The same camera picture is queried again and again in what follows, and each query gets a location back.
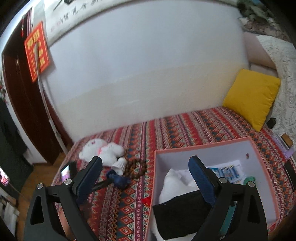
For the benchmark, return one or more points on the small white plush bear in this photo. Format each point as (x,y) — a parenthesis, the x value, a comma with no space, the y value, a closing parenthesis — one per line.
(108,152)

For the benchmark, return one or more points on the teal zip pouch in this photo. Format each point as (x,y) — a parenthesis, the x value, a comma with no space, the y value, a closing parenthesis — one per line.
(227,221)

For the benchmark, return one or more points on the yellow cushion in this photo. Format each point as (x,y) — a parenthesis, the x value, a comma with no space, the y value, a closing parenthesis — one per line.
(252,96)

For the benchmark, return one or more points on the blue battery pack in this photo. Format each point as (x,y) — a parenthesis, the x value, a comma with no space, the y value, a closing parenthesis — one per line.
(232,173)

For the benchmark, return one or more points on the white lace sofa cover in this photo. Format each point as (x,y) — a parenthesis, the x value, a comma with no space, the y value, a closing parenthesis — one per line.
(282,53)

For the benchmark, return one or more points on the green clothes pile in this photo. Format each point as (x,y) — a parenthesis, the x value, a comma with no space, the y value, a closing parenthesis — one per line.
(254,11)

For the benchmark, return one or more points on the calligraphy scroll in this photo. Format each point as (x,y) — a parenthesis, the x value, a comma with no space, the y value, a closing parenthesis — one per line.
(61,17)

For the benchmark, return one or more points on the small phone lit screen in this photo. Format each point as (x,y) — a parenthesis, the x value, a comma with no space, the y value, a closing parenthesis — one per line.
(68,171)

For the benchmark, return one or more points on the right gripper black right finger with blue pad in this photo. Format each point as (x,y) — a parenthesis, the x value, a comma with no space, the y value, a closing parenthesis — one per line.
(236,210)

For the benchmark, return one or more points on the dark brown wooden door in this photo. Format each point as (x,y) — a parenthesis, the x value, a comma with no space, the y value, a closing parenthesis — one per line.
(25,97)

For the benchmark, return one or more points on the black phone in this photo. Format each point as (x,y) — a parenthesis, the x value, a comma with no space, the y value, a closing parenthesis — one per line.
(290,170)

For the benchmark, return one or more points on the red poster yellow characters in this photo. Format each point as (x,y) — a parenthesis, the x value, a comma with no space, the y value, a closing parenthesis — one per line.
(37,51)

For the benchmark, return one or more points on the purple book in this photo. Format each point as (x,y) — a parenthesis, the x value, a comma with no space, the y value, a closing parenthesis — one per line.
(287,151)

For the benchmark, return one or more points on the red patterned bed cover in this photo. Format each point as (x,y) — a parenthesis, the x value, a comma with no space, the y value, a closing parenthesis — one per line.
(121,215)

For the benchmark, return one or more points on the salmon pink storage box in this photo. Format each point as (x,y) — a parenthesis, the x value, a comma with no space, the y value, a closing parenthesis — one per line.
(240,151)

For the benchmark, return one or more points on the small black box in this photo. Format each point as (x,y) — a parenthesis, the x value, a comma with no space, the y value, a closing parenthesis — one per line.
(271,123)

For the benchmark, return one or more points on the mint green small item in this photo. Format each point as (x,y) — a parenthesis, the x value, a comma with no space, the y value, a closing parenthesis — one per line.
(248,179)

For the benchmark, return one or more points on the black fuzzy cloth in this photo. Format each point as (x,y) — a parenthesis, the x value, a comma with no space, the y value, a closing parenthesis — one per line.
(182,215)

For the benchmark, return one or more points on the large white plush toy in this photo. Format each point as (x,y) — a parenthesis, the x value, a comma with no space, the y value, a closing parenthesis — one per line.
(176,183)

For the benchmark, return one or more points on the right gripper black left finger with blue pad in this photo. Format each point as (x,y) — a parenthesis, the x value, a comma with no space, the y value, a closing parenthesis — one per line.
(43,222)

